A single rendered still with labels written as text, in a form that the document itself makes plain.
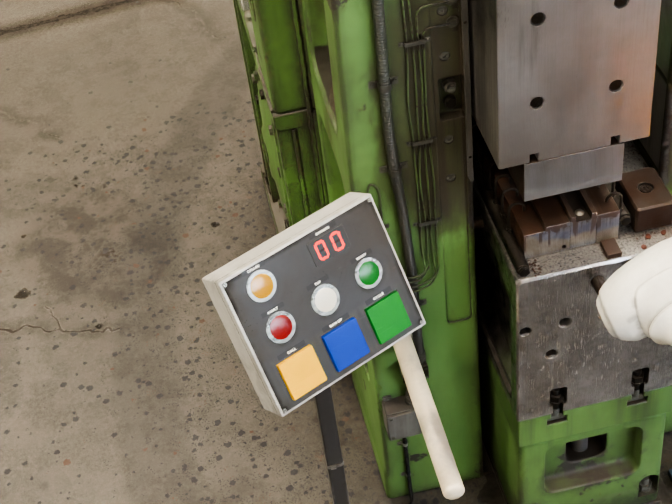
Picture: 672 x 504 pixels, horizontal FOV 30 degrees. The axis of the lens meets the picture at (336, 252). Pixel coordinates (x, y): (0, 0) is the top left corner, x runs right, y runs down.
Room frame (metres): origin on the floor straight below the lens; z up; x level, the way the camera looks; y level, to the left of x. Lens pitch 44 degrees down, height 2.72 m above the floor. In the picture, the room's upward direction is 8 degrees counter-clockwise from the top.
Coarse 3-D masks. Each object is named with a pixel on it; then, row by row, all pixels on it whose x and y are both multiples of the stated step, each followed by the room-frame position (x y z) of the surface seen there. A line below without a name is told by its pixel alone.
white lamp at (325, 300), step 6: (324, 288) 1.60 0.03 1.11; (330, 288) 1.60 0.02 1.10; (318, 294) 1.59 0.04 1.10; (324, 294) 1.59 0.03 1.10; (330, 294) 1.60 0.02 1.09; (318, 300) 1.58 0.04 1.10; (324, 300) 1.59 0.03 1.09; (330, 300) 1.59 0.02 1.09; (336, 300) 1.59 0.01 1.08; (318, 306) 1.58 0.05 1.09; (324, 306) 1.58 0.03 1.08; (330, 306) 1.58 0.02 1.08
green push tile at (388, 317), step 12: (384, 300) 1.61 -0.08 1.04; (396, 300) 1.62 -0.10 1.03; (372, 312) 1.59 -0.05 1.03; (384, 312) 1.60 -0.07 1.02; (396, 312) 1.61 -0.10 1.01; (372, 324) 1.58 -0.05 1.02; (384, 324) 1.59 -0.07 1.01; (396, 324) 1.59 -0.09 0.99; (408, 324) 1.60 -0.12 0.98; (384, 336) 1.57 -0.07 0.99
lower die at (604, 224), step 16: (480, 144) 2.09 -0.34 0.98; (480, 160) 2.09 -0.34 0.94; (496, 176) 1.98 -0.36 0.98; (512, 192) 1.93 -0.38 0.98; (592, 192) 1.88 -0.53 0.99; (608, 192) 1.87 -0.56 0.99; (512, 208) 1.88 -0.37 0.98; (528, 208) 1.87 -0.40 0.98; (544, 208) 1.85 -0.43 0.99; (560, 208) 1.85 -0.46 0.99; (592, 208) 1.82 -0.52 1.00; (608, 208) 1.83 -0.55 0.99; (512, 224) 1.87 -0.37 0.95; (528, 224) 1.82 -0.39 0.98; (544, 224) 1.81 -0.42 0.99; (560, 224) 1.80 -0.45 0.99; (576, 224) 1.81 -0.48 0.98; (592, 224) 1.81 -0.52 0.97; (608, 224) 1.81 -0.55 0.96; (528, 240) 1.79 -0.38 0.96; (544, 240) 1.80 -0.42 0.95; (560, 240) 1.80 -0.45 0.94; (576, 240) 1.81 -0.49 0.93; (592, 240) 1.81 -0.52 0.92; (528, 256) 1.79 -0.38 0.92
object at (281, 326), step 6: (276, 318) 1.54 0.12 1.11; (282, 318) 1.55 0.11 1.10; (288, 318) 1.55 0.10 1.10; (270, 324) 1.53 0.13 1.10; (276, 324) 1.54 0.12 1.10; (282, 324) 1.54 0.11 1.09; (288, 324) 1.54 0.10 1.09; (270, 330) 1.53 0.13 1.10; (276, 330) 1.53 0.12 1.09; (282, 330) 1.53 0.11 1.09; (288, 330) 1.54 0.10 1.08; (276, 336) 1.52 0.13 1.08; (282, 336) 1.53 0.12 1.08
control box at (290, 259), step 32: (352, 192) 1.78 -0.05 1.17; (320, 224) 1.67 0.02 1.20; (352, 224) 1.69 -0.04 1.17; (256, 256) 1.62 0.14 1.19; (288, 256) 1.62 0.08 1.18; (352, 256) 1.65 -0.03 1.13; (384, 256) 1.67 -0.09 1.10; (224, 288) 1.55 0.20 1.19; (288, 288) 1.58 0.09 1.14; (320, 288) 1.60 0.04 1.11; (352, 288) 1.62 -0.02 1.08; (384, 288) 1.63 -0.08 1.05; (224, 320) 1.57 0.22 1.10; (256, 320) 1.53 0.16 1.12; (320, 320) 1.56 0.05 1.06; (416, 320) 1.61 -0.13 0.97; (256, 352) 1.50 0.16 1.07; (288, 352) 1.51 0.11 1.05; (320, 352) 1.53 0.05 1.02; (256, 384) 1.50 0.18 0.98; (320, 384) 1.49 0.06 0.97
